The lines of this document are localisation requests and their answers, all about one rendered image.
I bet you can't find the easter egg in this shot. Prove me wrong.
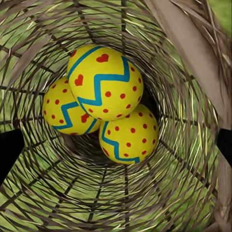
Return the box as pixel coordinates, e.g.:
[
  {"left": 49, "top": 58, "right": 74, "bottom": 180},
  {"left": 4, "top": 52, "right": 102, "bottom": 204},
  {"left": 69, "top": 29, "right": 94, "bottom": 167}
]
[
  {"left": 99, "top": 103, "right": 160, "bottom": 165},
  {"left": 66, "top": 45, "right": 144, "bottom": 122},
  {"left": 42, "top": 76, "right": 102, "bottom": 136}
]

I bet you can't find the wicker basket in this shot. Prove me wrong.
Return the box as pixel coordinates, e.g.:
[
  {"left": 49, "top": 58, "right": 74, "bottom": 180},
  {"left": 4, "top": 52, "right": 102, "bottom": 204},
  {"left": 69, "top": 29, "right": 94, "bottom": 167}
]
[{"left": 0, "top": 0, "right": 232, "bottom": 232}]

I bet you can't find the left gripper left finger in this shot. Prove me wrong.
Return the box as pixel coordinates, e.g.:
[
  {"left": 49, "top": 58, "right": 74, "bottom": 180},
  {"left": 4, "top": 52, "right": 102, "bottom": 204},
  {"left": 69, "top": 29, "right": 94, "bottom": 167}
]
[{"left": 0, "top": 128, "right": 26, "bottom": 186}]

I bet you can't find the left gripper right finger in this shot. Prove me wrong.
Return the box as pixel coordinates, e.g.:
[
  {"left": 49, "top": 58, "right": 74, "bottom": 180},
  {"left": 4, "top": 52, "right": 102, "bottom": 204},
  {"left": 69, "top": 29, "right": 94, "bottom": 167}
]
[{"left": 217, "top": 128, "right": 232, "bottom": 167}]

